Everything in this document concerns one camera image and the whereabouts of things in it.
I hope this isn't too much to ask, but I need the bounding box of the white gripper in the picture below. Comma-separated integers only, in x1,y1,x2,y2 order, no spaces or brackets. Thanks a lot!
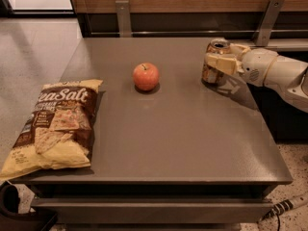
205,43,278,87

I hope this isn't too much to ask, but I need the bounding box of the orange soda can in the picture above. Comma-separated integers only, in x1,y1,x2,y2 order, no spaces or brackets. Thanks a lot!
202,38,231,85

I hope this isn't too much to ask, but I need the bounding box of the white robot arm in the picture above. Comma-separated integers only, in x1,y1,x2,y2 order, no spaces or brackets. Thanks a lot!
205,41,308,113

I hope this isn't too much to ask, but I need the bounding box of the brown sea salt chip bag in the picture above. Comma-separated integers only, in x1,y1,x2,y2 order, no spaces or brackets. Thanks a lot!
0,79,102,180

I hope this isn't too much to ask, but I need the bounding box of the red apple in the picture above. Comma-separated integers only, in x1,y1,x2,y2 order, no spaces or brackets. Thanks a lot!
133,63,160,91

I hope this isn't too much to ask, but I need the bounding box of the black object bottom left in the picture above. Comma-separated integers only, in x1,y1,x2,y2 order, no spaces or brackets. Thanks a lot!
0,180,59,231

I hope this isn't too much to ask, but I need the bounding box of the right metal bracket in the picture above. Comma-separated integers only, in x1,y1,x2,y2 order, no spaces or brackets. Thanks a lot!
253,0,285,47

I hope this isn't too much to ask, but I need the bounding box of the metal bracket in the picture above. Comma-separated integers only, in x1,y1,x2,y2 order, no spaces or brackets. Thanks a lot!
115,0,132,38
253,0,285,47

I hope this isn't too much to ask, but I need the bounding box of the left metal bracket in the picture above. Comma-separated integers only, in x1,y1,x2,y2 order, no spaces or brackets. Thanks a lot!
115,0,132,38

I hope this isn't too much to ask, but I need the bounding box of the striped cable on floor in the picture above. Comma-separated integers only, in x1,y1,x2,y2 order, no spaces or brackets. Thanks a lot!
258,193,308,223

